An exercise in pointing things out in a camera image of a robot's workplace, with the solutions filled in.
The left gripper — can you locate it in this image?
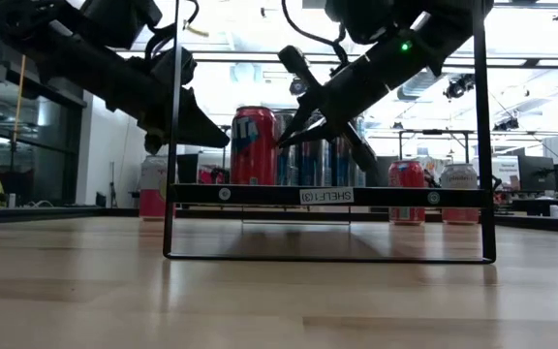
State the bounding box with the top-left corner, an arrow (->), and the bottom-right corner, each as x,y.
108,46 -> 231,155

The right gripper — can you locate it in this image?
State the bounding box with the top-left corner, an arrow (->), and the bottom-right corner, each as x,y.
276,28 -> 443,171

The blue silver energy drink can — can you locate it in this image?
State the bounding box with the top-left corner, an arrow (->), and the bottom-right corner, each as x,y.
299,138 -> 329,186
276,140 -> 302,186
327,135 -> 356,186

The orange Fanta soda can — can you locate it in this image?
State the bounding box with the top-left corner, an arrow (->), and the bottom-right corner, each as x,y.
229,105 -> 277,186

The white shelf label sticker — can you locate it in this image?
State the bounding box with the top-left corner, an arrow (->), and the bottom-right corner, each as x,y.
298,187 -> 356,206

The black ceiling spotlight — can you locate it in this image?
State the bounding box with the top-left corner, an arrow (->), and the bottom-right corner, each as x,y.
442,72 -> 478,101
492,117 -> 520,132
288,76 -> 307,97

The white can red base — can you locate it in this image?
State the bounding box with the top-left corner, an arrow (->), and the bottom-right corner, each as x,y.
139,154 -> 169,222

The long ceiling light strip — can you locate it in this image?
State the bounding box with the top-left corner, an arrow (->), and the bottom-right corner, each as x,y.
113,49 -> 558,68

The orange soda can blue logo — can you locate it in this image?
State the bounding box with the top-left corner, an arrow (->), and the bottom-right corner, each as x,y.
387,159 -> 426,227

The black tripod stand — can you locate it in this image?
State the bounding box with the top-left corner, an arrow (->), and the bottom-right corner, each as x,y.
106,161 -> 119,208

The white can orange base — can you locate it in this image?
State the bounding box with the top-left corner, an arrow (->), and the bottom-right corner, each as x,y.
440,163 -> 480,226

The white printed sign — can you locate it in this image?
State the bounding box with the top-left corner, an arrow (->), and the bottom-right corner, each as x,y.
493,155 -> 521,186

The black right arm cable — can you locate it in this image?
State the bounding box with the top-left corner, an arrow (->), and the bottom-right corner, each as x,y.
281,0 -> 349,67

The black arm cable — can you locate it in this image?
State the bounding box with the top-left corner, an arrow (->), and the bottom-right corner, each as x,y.
281,0 -> 349,67
143,0 -> 201,67

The black metal shelf frame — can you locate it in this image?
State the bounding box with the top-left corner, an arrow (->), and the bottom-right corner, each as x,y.
161,0 -> 498,266

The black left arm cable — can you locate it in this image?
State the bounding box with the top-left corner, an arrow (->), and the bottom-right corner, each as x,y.
143,0 -> 201,67

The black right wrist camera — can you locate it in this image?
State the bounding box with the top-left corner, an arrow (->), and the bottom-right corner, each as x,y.
325,0 -> 409,46

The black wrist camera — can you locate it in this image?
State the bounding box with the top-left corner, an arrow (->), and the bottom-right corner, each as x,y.
325,0 -> 409,46
78,0 -> 164,49

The black frame table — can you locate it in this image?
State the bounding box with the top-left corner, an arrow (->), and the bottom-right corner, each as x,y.
397,128 -> 477,161

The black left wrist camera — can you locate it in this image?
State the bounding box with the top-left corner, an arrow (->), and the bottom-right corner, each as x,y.
78,0 -> 164,49

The black table edge rail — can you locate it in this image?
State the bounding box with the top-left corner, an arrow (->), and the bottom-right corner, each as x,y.
0,206 -> 558,237

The yellow hanging cable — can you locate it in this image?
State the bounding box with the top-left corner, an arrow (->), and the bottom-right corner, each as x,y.
12,53 -> 27,145

